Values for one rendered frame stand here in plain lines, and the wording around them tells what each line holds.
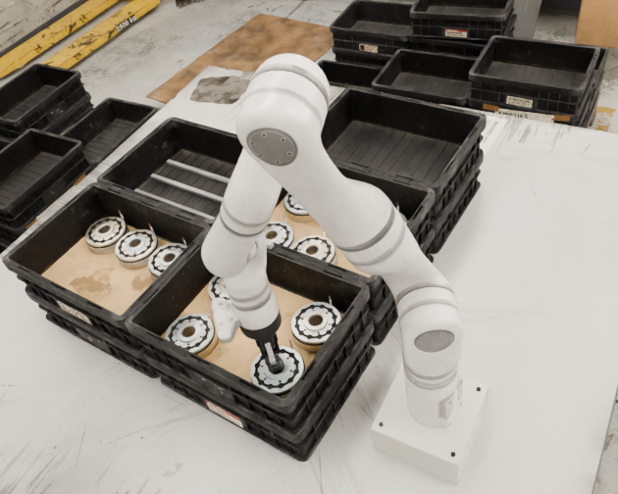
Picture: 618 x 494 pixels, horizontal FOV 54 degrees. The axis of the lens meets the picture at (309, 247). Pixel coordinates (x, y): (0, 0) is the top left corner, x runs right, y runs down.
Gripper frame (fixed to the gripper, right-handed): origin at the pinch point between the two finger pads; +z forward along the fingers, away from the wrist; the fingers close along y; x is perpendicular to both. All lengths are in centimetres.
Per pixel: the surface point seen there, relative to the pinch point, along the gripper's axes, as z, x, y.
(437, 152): 5, -55, 49
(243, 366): 4.6, 6.3, 3.5
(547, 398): 18, -49, -17
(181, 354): -5.5, 15.8, 3.1
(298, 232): 4.8, -13.6, 35.3
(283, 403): -5.3, 0.4, -13.3
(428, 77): 51, -95, 150
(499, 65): 40, -117, 129
